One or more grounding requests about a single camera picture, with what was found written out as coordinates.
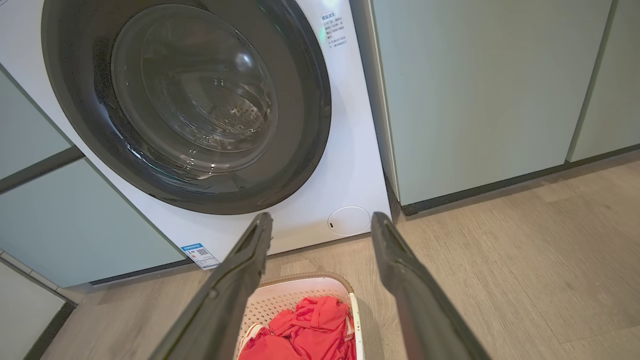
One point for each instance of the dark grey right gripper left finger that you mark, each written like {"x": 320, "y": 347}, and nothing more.
{"x": 220, "y": 300}

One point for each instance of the dark round washing machine door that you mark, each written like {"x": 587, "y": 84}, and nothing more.
{"x": 200, "y": 105}

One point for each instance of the white text instruction sticker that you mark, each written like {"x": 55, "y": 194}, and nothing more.
{"x": 334, "y": 30}

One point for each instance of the blue energy label sticker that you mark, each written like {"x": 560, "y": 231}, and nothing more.
{"x": 200, "y": 255}

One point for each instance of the red garment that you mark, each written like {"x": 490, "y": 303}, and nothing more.
{"x": 305, "y": 332}

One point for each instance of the white perforated laundry basket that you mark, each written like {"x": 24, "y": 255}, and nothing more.
{"x": 280, "y": 300}

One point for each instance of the pale green cabinet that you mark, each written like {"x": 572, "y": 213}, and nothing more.
{"x": 65, "y": 220}
{"x": 480, "y": 95}
{"x": 607, "y": 80}

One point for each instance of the white front-load washing machine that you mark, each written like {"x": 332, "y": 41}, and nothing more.
{"x": 345, "y": 165}

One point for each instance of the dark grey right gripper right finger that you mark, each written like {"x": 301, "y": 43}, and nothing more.
{"x": 420, "y": 300}

